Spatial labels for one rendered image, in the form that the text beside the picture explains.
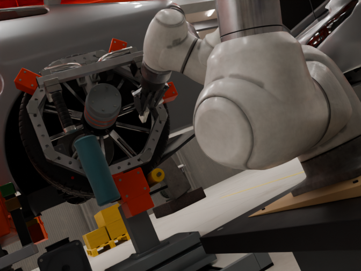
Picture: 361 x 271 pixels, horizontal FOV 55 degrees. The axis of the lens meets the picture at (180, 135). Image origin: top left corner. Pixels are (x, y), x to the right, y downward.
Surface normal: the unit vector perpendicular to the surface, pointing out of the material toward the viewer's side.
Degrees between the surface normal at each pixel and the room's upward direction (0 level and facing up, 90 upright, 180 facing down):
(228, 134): 95
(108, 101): 90
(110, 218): 90
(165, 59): 132
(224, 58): 82
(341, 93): 89
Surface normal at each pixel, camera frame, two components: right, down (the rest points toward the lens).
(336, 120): 0.51, 0.15
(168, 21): 0.11, -0.36
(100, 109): 0.30, -0.28
